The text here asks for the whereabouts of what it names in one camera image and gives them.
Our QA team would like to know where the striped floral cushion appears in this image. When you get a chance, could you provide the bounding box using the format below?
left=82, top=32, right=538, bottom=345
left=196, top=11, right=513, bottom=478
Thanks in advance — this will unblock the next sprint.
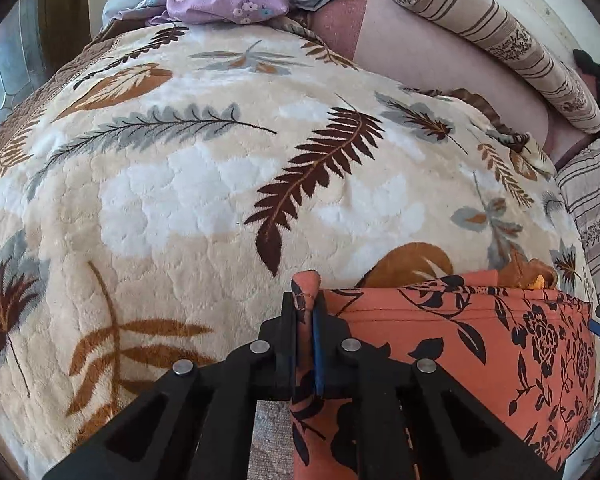
left=554, top=137, right=600, bottom=311

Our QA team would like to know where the striped floral pillow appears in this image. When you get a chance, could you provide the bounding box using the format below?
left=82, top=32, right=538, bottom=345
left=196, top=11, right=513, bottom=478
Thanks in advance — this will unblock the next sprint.
left=382, top=0, right=600, bottom=135

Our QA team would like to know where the leaf print blanket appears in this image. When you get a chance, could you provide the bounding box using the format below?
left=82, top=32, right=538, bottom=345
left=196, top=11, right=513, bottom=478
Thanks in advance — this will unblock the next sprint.
left=0, top=20, right=598, bottom=476

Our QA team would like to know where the purple floral cloth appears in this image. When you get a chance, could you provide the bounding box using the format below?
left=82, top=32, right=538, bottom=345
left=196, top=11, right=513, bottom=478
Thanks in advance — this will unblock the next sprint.
left=147, top=0, right=291, bottom=26

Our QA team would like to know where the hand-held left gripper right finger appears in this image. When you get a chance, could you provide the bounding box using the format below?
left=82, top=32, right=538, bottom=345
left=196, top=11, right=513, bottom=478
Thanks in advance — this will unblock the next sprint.
left=311, top=290, right=566, bottom=480

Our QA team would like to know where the orange floral blouse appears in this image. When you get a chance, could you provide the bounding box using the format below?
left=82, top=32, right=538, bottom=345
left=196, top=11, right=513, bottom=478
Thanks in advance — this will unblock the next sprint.
left=289, top=269, right=598, bottom=480

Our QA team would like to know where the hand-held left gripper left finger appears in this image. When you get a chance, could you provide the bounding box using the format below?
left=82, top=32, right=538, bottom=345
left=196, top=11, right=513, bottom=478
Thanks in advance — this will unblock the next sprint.
left=40, top=292, right=298, bottom=480

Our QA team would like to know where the grey woven fabric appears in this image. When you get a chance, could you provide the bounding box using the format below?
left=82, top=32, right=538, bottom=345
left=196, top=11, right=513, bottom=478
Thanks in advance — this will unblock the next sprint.
left=247, top=400, right=295, bottom=480

